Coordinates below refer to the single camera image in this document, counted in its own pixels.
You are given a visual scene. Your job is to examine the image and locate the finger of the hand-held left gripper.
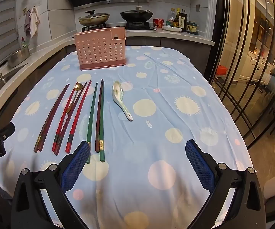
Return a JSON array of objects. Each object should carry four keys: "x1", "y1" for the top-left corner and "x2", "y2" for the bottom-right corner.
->
[{"x1": 0, "y1": 122, "x2": 16, "y2": 140}]

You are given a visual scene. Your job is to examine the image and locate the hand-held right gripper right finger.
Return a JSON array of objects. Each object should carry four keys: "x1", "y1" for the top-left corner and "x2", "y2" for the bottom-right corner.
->
[{"x1": 185, "y1": 139, "x2": 265, "y2": 229}]

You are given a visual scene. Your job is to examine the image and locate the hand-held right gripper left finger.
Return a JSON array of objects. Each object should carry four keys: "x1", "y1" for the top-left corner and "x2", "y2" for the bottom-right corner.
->
[{"x1": 10, "y1": 141, "x2": 91, "y2": 229}]

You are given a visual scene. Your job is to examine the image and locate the green chopstick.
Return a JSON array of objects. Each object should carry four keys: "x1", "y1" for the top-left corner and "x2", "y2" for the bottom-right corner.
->
[
  {"x1": 86, "y1": 82, "x2": 98, "y2": 164},
  {"x1": 99, "y1": 81, "x2": 105, "y2": 162}
]

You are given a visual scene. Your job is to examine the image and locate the dark brown chopstick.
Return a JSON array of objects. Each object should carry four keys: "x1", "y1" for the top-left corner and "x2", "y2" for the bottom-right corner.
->
[
  {"x1": 33, "y1": 83, "x2": 68, "y2": 152},
  {"x1": 37, "y1": 84, "x2": 70, "y2": 152}
]

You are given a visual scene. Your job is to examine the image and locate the dark red chopstick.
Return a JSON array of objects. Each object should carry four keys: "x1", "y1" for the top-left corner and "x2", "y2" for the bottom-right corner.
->
[{"x1": 54, "y1": 81, "x2": 88, "y2": 155}]

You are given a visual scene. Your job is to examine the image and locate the gold flower spoon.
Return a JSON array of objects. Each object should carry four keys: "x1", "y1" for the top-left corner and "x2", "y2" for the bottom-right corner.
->
[{"x1": 65, "y1": 82, "x2": 84, "y2": 114}]

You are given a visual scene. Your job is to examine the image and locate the white ceramic soup spoon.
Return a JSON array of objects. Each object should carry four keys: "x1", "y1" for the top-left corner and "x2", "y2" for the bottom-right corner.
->
[{"x1": 112, "y1": 80, "x2": 133, "y2": 122}]

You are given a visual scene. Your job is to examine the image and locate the pink perforated utensil holder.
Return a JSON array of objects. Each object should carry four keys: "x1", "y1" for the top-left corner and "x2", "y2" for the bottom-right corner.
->
[{"x1": 73, "y1": 26, "x2": 127, "y2": 71}]

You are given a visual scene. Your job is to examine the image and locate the kitchen sink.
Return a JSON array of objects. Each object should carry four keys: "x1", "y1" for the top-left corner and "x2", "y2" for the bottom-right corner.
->
[{"x1": 0, "y1": 63, "x2": 28, "y2": 101}]

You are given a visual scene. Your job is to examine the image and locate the blue printed tablecloth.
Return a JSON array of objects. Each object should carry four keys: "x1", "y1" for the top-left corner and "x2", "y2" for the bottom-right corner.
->
[{"x1": 0, "y1": 45, "x2": 253, "y2": 229}]

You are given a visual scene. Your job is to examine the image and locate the steel pot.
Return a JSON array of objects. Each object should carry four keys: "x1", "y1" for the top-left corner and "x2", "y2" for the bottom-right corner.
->
[{"x1": 7, "y1": 46, "x2": 30, "y2": 68}]

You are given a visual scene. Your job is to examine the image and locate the purple hanging towel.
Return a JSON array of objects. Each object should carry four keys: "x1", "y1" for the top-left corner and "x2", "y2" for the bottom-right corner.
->
[{"x1": 24, "y1": 10, "x2": 31, "y2": 37}]

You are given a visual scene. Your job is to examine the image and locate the white hanging towel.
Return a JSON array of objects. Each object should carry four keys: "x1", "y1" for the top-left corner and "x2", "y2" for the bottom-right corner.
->
[{"x1": 29, "y1": 7, "x2": 40, "y2": 38}]

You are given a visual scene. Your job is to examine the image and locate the glass sliding door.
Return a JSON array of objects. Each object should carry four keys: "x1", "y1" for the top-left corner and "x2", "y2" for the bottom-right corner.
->
[{"x1": 209, "y1": 0, "x2": 275, "y2": 148}]

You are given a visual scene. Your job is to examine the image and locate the white plate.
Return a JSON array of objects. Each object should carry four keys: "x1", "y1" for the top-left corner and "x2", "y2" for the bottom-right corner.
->
[{"x1": 162, "y1": 25, "x2": 183, "y2": 32}]

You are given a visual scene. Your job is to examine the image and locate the cream wok with lid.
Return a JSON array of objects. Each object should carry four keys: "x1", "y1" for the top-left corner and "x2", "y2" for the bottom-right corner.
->
[{"x1": 78, "y1": 10, "x2": 110, "y2": 27}]

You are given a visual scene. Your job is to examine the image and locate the dark soy sauce bottle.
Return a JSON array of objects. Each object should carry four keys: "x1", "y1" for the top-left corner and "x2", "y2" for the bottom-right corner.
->
[{"x1": 178, "y1": 10, "x2": 188, "y2": 29}]

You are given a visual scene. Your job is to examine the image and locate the yellow cap sauce bottle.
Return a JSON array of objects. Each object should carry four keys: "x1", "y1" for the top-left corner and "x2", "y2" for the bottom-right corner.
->
[{"x1": 173, "y1": 8, "x2": 181, "y2": 27}]

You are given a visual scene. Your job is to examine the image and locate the black gas stove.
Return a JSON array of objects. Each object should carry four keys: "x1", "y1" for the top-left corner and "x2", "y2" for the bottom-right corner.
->
[{"x1": 81, "y1": 21, "x2": 157, "y2": 32}]

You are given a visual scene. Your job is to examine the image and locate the black wok with lid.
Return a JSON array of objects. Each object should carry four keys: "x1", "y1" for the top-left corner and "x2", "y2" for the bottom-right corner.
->
[{"x1": 120, "y1": 6, "x2": 153, "y2": 22}]

